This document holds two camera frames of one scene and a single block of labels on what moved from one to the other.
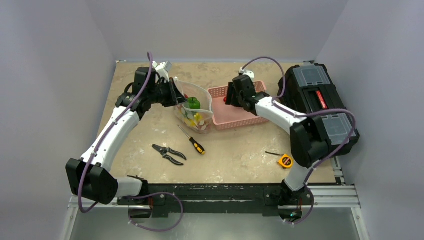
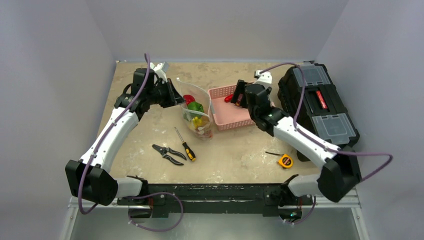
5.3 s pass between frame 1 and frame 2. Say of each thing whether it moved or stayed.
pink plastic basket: stayed
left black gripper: stayed
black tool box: stayed
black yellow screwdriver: moved
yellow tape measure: stayed
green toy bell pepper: moved
